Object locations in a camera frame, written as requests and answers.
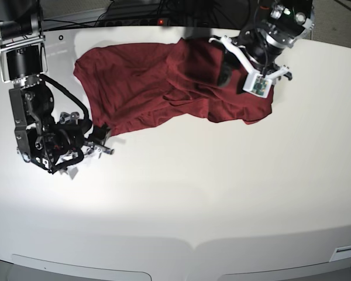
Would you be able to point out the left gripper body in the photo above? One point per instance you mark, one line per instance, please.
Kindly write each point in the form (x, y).
(260, 45)

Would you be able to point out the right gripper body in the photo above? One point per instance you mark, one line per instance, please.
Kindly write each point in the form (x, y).
(66, 139)

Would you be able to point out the dark red long-sleeve shirt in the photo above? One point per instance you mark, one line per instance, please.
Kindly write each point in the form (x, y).
(137, 86)

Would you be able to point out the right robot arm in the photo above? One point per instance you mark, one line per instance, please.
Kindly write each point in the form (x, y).
(35, 97)

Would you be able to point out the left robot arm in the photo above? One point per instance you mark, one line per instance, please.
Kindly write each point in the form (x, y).
(274, 26)

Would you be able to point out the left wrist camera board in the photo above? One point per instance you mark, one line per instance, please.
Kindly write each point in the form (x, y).
(257, 85)

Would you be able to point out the power strip with red switch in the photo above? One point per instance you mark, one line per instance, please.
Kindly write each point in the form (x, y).
(134, 22)

